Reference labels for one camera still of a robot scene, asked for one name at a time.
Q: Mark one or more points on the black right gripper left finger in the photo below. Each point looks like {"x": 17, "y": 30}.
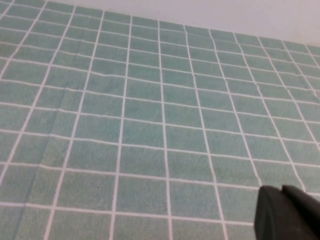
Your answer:
{"x": 275, "y": 217}

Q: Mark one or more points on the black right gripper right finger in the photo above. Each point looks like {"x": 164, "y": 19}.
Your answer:
{"x": 307, "y": 210}

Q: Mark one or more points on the green checked tablecloth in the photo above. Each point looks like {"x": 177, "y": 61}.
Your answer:
{"x": 150, "y": 125}

